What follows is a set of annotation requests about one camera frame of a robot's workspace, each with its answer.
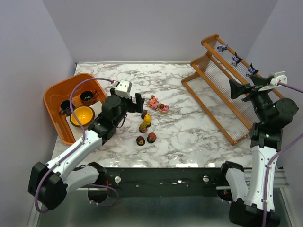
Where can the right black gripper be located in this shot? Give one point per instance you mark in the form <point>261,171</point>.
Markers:
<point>251,90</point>

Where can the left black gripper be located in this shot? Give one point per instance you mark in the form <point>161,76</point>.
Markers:
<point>132,105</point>

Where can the pink bear yellow flower figurine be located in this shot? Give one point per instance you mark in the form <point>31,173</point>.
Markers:
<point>152,101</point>

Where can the black bat-eared figurine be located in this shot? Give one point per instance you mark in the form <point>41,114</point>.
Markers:
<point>251,71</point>

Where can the pink strawberry tart figurine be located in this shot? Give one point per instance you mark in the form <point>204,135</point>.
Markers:
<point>163,108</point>

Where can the black purple bow figurine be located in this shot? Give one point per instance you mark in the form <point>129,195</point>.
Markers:
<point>235,60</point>

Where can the purple small figurine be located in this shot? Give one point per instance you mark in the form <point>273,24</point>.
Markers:
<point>222,47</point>

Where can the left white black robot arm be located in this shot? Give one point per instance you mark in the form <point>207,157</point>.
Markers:
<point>49,183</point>

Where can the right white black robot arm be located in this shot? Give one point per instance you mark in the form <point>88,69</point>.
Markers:
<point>252,203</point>

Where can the wooden tiered shelf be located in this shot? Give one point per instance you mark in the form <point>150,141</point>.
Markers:
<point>209,86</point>

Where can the brown hair bun figurine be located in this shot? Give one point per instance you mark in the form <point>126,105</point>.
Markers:
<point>144,112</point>

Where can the yellow helmet figurine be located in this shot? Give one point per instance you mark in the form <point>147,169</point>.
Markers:
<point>147,120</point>

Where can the olive hat figurine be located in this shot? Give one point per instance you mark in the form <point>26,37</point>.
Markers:
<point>143,128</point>

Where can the red hair figurine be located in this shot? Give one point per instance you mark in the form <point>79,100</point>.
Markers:
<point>151,138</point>

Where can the black round base figurine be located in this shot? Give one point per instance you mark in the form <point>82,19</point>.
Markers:
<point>140,141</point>

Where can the brown mug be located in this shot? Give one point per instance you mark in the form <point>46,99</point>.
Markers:
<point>87,98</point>

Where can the yellow bowl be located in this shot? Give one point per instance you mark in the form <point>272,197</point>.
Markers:
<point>85,115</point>

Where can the white paper sheet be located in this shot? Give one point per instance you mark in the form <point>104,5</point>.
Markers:
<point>76,131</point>

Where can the orange plastic bin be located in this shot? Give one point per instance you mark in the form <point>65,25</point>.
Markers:
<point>56,94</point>

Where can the black mug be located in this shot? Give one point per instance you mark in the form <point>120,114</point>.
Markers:
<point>65,108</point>

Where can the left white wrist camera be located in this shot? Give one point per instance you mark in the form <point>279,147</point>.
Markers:
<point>123,89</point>

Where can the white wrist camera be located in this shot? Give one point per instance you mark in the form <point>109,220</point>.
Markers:
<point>123,89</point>
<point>274,80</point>

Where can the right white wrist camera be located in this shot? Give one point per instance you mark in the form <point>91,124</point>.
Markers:
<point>274,80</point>

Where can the black metal base frame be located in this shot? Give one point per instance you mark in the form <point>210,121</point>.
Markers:
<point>162,182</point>

